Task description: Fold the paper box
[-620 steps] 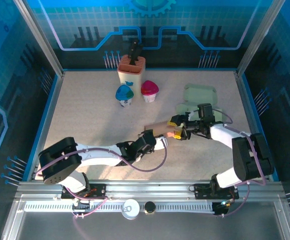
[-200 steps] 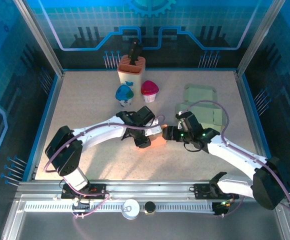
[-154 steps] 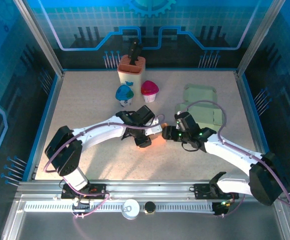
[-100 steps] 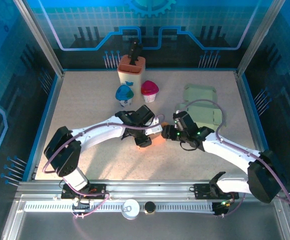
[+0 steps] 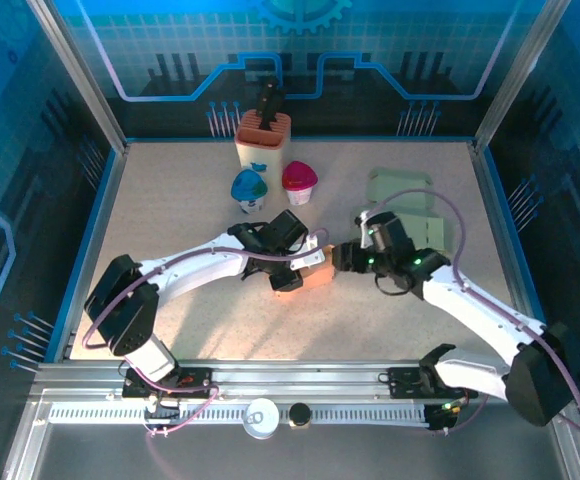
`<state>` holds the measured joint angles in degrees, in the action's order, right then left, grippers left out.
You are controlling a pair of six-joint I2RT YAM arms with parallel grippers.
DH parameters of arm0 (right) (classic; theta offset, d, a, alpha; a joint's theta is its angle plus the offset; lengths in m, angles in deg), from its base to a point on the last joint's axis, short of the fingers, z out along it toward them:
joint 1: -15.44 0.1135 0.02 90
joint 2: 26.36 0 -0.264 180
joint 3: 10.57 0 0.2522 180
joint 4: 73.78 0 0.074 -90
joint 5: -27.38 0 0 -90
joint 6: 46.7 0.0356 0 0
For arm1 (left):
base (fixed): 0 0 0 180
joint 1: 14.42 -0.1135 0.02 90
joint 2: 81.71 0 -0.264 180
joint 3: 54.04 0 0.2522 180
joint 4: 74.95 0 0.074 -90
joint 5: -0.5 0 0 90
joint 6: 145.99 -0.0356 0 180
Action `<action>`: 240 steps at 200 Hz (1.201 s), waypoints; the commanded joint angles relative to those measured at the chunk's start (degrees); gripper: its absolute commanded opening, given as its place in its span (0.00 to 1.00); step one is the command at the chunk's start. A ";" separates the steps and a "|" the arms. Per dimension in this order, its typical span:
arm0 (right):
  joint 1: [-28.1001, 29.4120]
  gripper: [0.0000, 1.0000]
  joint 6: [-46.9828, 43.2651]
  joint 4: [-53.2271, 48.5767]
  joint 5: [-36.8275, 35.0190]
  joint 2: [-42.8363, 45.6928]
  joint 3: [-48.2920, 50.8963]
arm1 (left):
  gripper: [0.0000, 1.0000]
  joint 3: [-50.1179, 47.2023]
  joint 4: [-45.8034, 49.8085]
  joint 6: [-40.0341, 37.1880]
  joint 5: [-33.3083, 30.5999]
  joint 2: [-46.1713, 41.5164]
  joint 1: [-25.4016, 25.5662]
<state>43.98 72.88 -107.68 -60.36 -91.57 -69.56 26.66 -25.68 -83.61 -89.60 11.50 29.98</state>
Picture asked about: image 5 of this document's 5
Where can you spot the orange paper box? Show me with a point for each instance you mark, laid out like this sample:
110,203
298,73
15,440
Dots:
315,275

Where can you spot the green paper box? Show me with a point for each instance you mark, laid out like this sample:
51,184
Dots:
400,187

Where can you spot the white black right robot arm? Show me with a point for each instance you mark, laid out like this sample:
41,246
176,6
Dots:
470,310

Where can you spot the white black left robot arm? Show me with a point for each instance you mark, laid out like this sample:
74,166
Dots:
195,270

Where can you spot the yogurt cup pink lid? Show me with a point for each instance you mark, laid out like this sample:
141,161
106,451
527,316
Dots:
299,182

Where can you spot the yogurt cup blue lid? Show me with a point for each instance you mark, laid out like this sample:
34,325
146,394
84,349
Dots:
249,187

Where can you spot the cream knife block orange top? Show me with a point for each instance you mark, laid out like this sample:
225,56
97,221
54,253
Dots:
262,150

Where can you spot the black round knob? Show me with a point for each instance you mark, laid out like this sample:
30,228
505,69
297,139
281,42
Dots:
300,415

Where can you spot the white round tin can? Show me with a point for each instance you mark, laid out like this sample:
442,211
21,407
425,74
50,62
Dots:
261,417

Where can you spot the black controller board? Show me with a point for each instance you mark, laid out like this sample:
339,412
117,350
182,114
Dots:
445,417

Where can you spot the grey metal shelf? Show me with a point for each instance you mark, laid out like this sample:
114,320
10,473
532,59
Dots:
320,455

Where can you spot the aluminium side rail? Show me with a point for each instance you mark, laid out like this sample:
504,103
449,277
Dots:
106,200
488,200

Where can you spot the aluminium mounting rail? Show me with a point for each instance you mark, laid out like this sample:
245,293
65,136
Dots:
295,372

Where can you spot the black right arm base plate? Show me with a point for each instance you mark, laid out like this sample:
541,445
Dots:
405,382

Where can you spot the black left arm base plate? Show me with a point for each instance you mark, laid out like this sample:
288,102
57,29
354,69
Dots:
195,380

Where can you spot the aluminium frame post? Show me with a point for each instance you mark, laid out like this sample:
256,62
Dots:
82,75
518,75

